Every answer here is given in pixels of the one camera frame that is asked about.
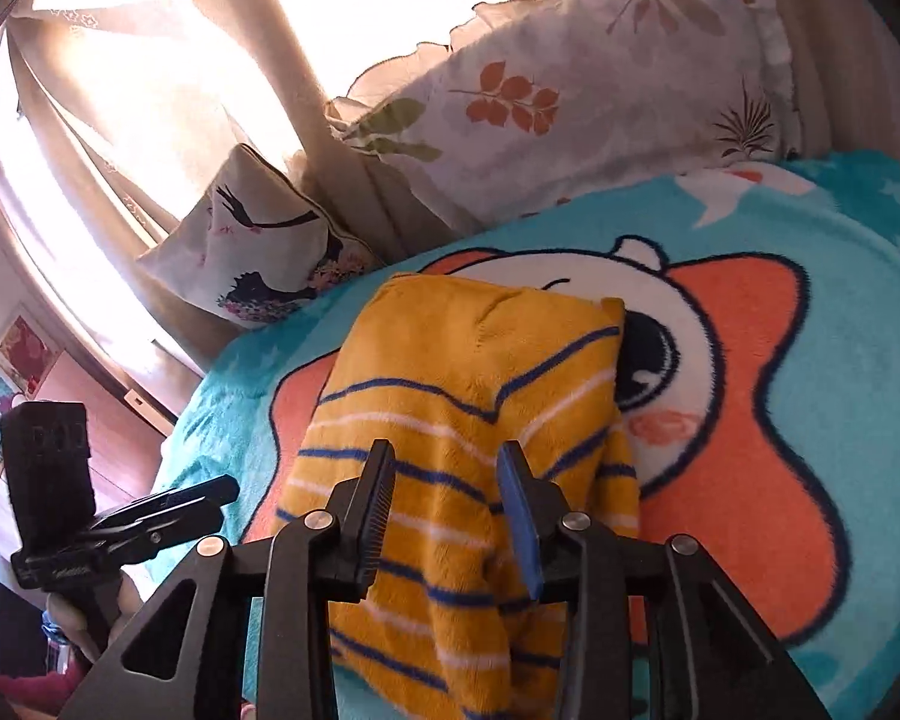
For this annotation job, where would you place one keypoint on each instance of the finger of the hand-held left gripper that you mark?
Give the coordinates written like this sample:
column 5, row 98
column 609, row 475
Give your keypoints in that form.
column 187, row 491
column 172, row 521

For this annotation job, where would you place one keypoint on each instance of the red cloth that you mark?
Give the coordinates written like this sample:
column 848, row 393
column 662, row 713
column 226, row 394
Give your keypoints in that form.
column 41, row 694

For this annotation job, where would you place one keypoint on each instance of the person's left hand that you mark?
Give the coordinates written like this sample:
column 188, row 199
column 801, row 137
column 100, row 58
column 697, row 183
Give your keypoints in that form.
column 131, row 604

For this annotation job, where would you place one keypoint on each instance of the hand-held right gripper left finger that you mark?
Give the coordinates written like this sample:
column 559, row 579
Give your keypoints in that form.
column 371, row 510

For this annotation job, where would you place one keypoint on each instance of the teal cartoon print blanket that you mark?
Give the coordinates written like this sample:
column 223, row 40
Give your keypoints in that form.
column 780, row 390

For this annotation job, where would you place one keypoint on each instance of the beige curtain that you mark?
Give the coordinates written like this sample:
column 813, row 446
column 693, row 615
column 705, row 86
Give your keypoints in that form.
column 195, row 90

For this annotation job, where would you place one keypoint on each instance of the brown wooden cabinet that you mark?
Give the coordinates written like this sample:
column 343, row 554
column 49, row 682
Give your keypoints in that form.
column 97, row 420

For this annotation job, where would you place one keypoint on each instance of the bird and flower print pillow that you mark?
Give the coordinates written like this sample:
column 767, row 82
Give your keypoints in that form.
column 270, row 247

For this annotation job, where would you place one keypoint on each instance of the yellow striped knit sweater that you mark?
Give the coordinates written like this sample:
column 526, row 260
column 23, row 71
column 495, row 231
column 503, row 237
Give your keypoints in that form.
column 450, row 420

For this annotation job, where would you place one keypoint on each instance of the leaf print frilled pillow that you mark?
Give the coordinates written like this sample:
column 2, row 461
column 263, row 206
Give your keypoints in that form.
column 570, row 82

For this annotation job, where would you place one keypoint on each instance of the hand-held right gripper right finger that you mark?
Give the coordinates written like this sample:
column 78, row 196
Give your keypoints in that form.
column 521, row 521

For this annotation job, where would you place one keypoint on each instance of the red framed wall picture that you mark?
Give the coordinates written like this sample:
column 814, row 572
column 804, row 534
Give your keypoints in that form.
column 26, row 352

